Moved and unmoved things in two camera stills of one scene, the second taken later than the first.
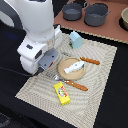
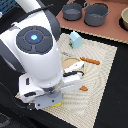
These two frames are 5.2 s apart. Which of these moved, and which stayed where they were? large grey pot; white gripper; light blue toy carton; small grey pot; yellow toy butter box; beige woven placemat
Moved: white gripper; yellow toy butter box
Stayed: small grey pot; beige woven placemat; light blue toy carton; large grey pot
